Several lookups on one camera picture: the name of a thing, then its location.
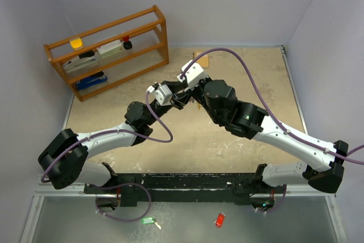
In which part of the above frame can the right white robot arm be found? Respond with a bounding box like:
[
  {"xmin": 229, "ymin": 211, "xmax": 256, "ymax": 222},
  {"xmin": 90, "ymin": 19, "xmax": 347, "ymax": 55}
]
[{"xmin": 188, "ymin": 77, "xmax": 348, "ymax": 193}]

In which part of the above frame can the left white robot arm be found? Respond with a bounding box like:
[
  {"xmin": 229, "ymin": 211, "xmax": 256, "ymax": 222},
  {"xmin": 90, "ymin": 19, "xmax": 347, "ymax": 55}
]
[{"xmin": 38, "ymin": 81, "xmax": 187, "ymax": 193}]

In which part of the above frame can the brown spiral notebook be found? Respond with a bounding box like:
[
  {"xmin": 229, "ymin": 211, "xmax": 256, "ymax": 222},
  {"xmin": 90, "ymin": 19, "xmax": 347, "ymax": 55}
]
[{"xmin": 193, "ymin": 52, "xmax": 209, "ymax": 68}]

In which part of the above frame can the red black bottle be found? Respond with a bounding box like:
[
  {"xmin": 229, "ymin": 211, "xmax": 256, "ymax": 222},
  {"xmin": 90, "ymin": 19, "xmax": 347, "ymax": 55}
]
[{"xmin": 122, "ymin": 36, "xmax": 133, "ymax": 50}]

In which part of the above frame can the blue stapler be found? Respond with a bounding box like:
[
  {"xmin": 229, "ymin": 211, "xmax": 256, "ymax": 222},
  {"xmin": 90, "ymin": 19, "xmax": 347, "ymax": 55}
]
[{"xmin": 76, "ymin": 71, "xmax": 107, "ymax": 90}]

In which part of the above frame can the white cardboard box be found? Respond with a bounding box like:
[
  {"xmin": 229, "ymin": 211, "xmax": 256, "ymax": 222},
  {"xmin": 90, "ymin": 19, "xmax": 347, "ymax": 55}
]
[{"xmin": 97, "ymin": 40, "xmax": 123, "ymax": 59}]

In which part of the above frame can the orange wooden shelf rack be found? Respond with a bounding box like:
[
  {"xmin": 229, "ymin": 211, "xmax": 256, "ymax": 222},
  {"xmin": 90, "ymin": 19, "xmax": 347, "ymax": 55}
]
[{"xmin": 43, "ymin": 5, "xmax": 169, "ymax": 102}]

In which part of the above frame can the black white stapler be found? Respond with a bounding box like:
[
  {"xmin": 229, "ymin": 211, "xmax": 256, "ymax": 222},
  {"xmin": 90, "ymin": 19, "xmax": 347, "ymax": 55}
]
[{"xmin": 63, "ymin": 51, "xmax": 100, "ymax": 73}]

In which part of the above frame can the yellow lidded container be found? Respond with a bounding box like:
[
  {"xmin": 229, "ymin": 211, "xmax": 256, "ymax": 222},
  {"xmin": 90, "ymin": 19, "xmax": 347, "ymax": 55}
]
[{"xmin": 69, "ymin": 38, "xmax": 84, "ymax": 51}]

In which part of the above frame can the red tagged key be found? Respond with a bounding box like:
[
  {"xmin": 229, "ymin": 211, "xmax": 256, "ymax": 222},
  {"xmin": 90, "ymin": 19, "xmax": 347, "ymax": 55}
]
[{"xmin": 213, "ymin": 212, "xmax": 226, "ymax": 228}]

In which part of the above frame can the green tagged key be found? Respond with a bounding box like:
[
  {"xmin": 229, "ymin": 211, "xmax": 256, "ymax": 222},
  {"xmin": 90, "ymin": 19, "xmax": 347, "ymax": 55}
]
[{"xmin": 141, "ymin": 217, "xmax": 162, "ymax": 230}]

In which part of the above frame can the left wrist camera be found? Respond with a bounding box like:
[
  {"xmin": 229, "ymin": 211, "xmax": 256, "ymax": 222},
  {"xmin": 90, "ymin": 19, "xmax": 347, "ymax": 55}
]
[{"xmin": 147, "ymin": 83, "xmax": 173, "ymax": 106}]

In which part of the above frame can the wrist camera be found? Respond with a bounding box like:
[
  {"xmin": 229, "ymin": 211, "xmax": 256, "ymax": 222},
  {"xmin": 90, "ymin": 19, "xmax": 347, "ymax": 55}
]
[
  {"xmin": 147, "ymin": 83, "xmax": 173, "ymax": 106},
  {"xmin": 177, "ymin": 60, "xmax": 209, "ymax": 90}
]

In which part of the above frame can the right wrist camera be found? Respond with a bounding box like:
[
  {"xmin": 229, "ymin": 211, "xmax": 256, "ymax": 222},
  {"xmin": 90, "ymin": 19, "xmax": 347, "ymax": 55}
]
[{"xmin": 177, "ymin": 60, "xmax": 209, "ymax": 90}]

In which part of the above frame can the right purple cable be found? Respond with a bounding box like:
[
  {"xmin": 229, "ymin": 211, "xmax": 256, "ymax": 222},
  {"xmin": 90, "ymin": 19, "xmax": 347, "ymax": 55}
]
[{"xmin": 180, "ymin": 48, "xmax": 364, "ymax": 166}]

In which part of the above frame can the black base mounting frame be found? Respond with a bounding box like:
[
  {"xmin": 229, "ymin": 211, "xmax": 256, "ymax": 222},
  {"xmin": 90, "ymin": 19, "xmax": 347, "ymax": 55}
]
[{"xmin": 84, "ymin": 165, "xmax": 285, "ymax": 208}]

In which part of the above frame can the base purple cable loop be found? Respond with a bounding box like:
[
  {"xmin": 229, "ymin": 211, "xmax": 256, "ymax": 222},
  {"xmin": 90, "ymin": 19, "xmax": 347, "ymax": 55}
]
[{"xmin": 94, "ymin": 179, "xmax": 153, "ymax": 222}]

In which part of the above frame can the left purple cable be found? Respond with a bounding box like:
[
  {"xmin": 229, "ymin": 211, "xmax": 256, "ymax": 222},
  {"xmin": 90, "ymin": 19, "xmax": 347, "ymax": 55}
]
[{"xmin": 40, "ymin": 89, "xmax": 173, "ymax": 183}]

